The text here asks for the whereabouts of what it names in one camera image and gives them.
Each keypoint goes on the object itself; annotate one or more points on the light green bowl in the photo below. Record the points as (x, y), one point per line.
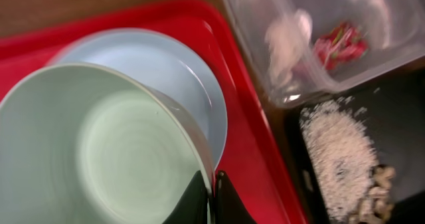
(81, 143)

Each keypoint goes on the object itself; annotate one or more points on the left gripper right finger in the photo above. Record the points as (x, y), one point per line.
(229, 208)

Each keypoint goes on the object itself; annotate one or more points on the food scraps rice and nuts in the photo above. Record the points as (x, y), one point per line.
(353, 184)

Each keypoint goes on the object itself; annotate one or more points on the black tray bin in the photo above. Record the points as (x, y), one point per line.
(392, 110)

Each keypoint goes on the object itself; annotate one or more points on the white napkin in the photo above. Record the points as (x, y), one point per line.
(286, 37)

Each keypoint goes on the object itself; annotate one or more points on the clear plastic bin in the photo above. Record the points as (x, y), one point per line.
(393, 30)

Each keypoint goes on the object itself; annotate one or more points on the light blue plate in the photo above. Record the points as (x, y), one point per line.
(164, 64)

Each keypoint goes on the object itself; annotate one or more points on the red snack wrapper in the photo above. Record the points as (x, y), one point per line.
(343, 44)

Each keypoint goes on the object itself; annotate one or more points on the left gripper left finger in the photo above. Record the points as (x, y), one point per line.
(192, 206)

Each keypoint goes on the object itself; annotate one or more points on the red serving tray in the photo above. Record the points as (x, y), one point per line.
(251, 157)

